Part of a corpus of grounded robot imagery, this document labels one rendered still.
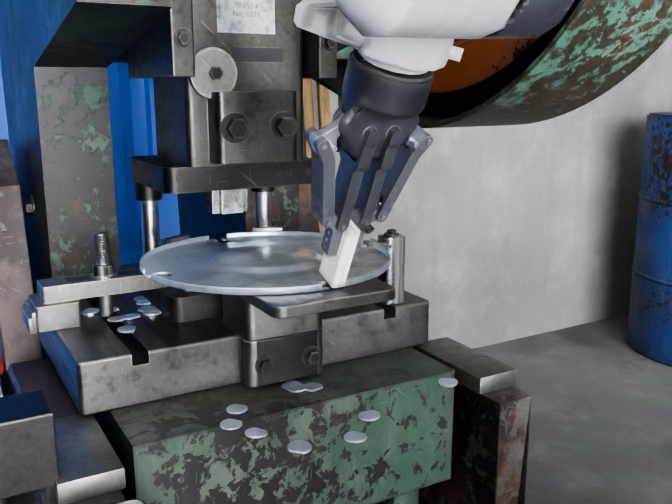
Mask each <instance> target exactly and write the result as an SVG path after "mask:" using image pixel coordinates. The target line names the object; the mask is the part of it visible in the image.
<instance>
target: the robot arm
mask: <svg viewBox="0 0 672 504"><path fill-rule="evenodd" d="M573 1H574V0H302V1H301V2H300V3H299V4H297V5H296V10H295V16H294V22H295V24H296V26H297V27H299V28H302V29H304V30H307V31H309V32H312V33H315V34H317V35H320V36H322V37H325V38H328V39H330V40H333V41H336V42H339V43H342V44H345V45H349V46H352V47H354V48H355V49H354V50H353V51H352V52H351V53H350V55H349V59H348V63H347V67H346V71H345V75H344V79H343V83H342V101H341V104H340V106H339V107H338V109H337V110H336V111H335V113H334V115H333V118H332V122H331V123H330V124H328V125H326V126H325V127H323V128H321V129H320V130H317V129H316V128H315V127H311V128H309V129H307V131H306V132H305V137H306V139H307V142H308V144H309V146H310V149H311V212H312V214H313V215H314V216H315V217H316V219H317V220H318V221H319V222H320V223H321V225H322V226H323V227H324V228H325V232H324V235H323V239H322V243H321V247H322V249H323V251H324V255H323V258H322V262H321V266H320V269H319V272H320V273H321V274H322V275H323V277H324V278H325V279H326V281H327V282H328V283H329V285H330V286H331V287H332V288H337V287H342V286H344V285H345V281H346V278H347V275H348V271H349V268H350V265H351V261H352V258H353V255H354V253H357V252H358V251H359V249H360V247H361V243H362V240H363V237H364V233H366V234H370V233H372V232H373V231H374V229H375V228H374V227H373V226H372V225H371V223H372V222H375V221H378V222H384V221H385V220H386V219H387V217H388V215H389V214H390V212H391V210H392V208H393V206H394V204H395V202H396V201H397V199H398V197H399V195H400V193H401V191H402V189H403V188H404V186H405V184H406V182H407V180H408V178H409V177H410V175H411V173H412V171H413V169H414V167H415V165H416V164H417V162H418V160H419V158H420V157H421V156H422V155H423V154H424V153H425V151H426V150H427V149H428V148H429V147H430V146H431V145H432V143H433V141H434V138H433V137H432V136H431V135H430V134H429V133H427V132H426V131H425V130H424V129H423V128H422V127H420V126H419V125H418V123H419V117H418V115H419V114H420V113H421V112H422V111H423V110H424V108H425V105H426V102H427V99H428V96H429V92H430V89H431V86H432V83H433V80H434V74H433V71H435V70H438V69H440V68H443V67H445V65H446V63H447V61H448V59H451V60H454V61H457V62H460V60H461V57H462V54H463V51H464V49H463V48H459V47H455V46H453V43H454V39H498V38H538V37H539V36H541V35H542V34H544V33H545V32H547V31H549V30H550V29H552V28H553V27H555V26H557V25H558V24H560V22H561V21H562V19H563V18H564V16H565V14H566V13H567V11H568V10H569V8H570V6H571V5H572V3H573ZM338 137H339V139H340V141H341V147H340V151H339V154H340V163H339V167H338V171H337V174H336V178H335V171H336V161H335V156H334V153H335V152H336V151H337V149H338V148H337V147H336V146H337V138H338ZM379 203H381V205H379Z"/></svg>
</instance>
